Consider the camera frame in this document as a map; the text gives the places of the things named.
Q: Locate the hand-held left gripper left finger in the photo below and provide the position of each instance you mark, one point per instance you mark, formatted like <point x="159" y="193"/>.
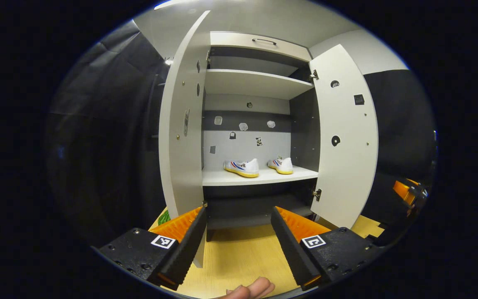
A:
<point x="189" y="243"/>

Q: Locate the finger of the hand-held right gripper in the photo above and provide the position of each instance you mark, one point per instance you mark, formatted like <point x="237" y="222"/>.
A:
<point x="401" y="191"/>

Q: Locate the watermelon slice toy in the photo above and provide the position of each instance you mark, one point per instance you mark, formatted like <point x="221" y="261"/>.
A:
<point x="164" y="218"/>

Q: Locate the white shoe cabinet door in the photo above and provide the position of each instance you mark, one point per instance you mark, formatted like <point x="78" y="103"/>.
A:
<point x="347" y="174"/>
<point x="181" y="166"/>

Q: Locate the black backdrop cloth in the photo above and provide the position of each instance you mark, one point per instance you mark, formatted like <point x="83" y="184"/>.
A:
<point x="106" y="145"/>

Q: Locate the white shoe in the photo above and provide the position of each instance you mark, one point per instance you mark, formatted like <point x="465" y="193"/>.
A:
<point x="282" y="166"/>
<point x="245" y="168"/>

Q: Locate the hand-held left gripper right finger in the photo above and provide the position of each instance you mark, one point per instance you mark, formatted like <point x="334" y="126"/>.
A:
<point x="289" y="245"/>

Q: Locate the white cabinet drawer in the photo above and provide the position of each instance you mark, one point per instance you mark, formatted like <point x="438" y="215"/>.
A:
<point x="239" y="41"/>

